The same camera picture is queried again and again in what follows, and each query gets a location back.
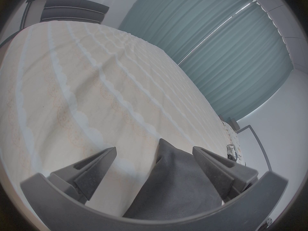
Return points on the bed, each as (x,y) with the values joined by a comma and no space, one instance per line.
(96,92)

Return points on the grey bedside table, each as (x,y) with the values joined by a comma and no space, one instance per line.
(233,123)

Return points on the white printed pillow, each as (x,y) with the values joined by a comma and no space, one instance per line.
(232,135)

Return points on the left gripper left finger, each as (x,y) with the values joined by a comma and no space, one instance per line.
(96,172)

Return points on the blue-green curtain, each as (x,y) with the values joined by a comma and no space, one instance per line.
(182,18)
(240,61)

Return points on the pile of clothes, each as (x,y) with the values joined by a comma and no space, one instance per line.
(234,154)

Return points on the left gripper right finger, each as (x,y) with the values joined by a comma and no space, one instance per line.
(216,172)

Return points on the black chest of drawers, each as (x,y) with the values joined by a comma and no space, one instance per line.
(77,9)

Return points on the black T-shirt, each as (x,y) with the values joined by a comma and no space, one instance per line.
(173,182)

